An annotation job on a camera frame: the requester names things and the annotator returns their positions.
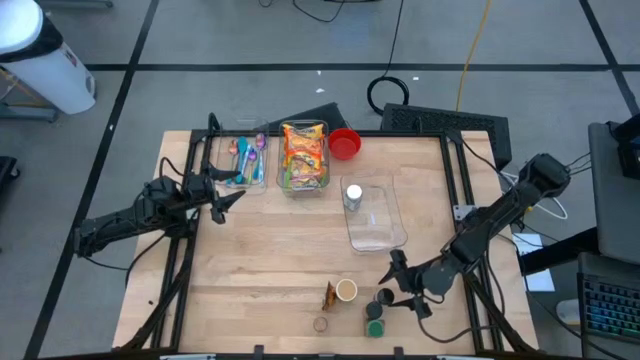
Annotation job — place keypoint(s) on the wide clear plastic bin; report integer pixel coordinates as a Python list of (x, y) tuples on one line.
[(380, 230), (303, 194)]

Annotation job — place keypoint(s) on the red plastic bowl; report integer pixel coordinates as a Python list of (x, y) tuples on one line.
[(344, 145)]

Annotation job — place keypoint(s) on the white computer mouse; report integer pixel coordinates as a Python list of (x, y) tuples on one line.
[(567, 312)]

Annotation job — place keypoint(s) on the narrow clear plastic bin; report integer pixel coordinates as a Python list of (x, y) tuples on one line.
[(224, 150)]

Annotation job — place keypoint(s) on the backlit computer keyboard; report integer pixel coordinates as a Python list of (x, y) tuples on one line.
[(612, 310)]

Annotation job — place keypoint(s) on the orange brown foil pouch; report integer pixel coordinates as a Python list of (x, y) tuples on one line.
[(328, 296)]

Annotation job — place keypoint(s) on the green-lid spice jar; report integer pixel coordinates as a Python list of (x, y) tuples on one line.
[(375, 328)]

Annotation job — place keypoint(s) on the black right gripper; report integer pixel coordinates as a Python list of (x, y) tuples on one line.
[(427, 280)]

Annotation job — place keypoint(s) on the black-lid dark spice jar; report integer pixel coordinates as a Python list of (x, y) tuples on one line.
[(374, 310)]

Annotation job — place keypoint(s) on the yellow ramen noodle pack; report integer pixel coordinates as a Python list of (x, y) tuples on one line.
[(305, 161)]

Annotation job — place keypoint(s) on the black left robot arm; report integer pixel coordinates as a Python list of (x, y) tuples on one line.
[(125, 222)]

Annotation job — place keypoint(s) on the black desktop device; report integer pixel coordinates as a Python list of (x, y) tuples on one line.
[(630, 155)]

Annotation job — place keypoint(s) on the beige cup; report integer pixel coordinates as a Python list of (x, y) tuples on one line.
[(346, 290)]

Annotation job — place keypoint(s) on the orange ramen noodle pack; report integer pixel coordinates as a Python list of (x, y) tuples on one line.
[(302, 136)]

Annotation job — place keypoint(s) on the white-lid seasoning jar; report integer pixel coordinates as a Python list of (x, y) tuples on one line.
[(353, 192)]

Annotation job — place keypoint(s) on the black flat box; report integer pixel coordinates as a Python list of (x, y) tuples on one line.
[(325, 114)]

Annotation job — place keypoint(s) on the green-edged ramen noodle pack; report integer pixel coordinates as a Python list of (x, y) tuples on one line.
[(300, 181)]

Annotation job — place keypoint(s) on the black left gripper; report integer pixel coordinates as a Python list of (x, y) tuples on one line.
[(197, 189)]

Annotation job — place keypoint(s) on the dark grey bottle cap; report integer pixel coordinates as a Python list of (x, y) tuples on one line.
[(385, 296)]

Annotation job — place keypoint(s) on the white trash can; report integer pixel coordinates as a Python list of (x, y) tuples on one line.
[(50, 75)]

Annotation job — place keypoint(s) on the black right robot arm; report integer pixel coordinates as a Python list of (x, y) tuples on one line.
[(500, 215)]

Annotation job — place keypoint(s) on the white paper sheet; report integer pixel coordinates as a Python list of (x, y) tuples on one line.
[(544, 281)]

